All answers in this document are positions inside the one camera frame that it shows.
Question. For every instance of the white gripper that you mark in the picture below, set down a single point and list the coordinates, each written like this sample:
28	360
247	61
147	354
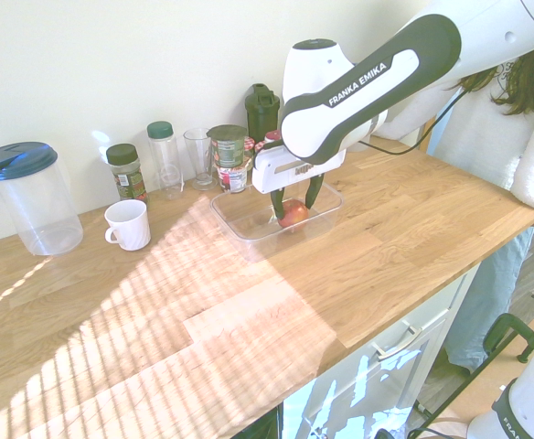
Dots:
276	171

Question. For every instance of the red apple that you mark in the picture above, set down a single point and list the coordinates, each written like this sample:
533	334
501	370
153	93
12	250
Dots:
295	216

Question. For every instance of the white Franka Emika robot arm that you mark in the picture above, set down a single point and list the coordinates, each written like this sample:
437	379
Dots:
363	91

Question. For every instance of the clear plastic rectangular container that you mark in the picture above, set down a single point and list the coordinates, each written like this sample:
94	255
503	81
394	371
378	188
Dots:
248	224

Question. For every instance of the jam jar with checkered lid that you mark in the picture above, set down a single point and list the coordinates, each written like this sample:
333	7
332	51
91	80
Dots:
259	146
248	148

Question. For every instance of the white cup with red label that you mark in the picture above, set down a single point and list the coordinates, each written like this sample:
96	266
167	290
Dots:
232	179

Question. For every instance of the can with dark green lid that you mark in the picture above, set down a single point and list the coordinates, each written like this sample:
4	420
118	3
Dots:
228	148

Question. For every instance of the dark green shaker bottle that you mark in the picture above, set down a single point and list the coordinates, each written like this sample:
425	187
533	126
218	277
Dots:
261	114

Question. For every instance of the tall clear drinking glass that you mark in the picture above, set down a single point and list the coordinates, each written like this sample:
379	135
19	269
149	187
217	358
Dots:
200	155

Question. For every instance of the clear bottle with green lid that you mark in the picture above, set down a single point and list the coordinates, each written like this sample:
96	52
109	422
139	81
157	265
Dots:
165	160

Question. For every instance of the white ribbed mug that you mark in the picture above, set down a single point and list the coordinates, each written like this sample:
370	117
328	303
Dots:
132	226

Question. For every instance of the spice jar with dark lid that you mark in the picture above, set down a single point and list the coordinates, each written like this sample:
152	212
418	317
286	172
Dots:
127	178

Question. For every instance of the person in white fleece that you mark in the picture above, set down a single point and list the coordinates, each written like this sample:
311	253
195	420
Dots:
486	137

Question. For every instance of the white kitchen cabinet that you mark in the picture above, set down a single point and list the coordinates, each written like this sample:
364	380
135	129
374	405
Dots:
413	370

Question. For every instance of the black and green clamp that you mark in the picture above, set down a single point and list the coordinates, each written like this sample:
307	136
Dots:
500	329

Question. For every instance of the clear pitcher with blue lid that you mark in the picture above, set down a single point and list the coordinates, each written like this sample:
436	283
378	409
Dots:
34	206

